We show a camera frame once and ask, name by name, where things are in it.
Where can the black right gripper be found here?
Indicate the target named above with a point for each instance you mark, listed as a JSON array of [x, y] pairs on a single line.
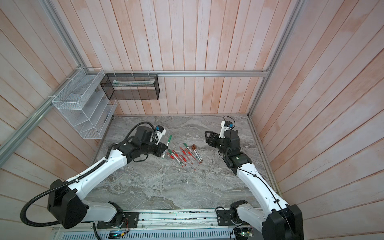
[[214, 138]]

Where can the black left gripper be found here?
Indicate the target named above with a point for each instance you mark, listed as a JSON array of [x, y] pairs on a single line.
[[162, 147]]

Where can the green capped white marker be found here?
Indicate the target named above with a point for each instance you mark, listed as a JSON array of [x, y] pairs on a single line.
[[168, 142]]

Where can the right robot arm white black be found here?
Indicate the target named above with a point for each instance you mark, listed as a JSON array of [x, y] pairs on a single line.
[[277, 220]]

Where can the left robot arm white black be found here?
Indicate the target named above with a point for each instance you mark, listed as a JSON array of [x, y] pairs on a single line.
[[67, 202]]

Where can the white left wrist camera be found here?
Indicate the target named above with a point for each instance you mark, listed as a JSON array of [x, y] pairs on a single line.
[[160, 132]]

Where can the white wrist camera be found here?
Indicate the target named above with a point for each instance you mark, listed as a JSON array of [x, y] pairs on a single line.
[[225, 126], [160, 132]]

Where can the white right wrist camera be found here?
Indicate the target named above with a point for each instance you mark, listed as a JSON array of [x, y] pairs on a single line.
[[225, 126]]

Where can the horizontal aluminium wall rail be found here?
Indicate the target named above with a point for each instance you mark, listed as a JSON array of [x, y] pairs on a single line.
[[252, 73]]

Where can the black mesh wall basket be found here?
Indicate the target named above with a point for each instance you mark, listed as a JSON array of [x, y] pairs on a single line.
[[118, 87]]

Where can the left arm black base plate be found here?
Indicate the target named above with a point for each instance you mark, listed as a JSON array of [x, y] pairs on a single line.
[[127, 220]]

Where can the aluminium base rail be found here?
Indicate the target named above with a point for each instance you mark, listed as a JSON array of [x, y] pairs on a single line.
[[158, 219]]

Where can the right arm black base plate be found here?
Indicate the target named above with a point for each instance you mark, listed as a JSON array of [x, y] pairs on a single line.
[[225, 217]]

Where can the white mesh wall shelf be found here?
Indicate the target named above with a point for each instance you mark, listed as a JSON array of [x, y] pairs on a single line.
[[84, 105]]

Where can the left aluminium wall rail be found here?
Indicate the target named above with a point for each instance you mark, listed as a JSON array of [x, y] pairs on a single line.
[[20, 135]]

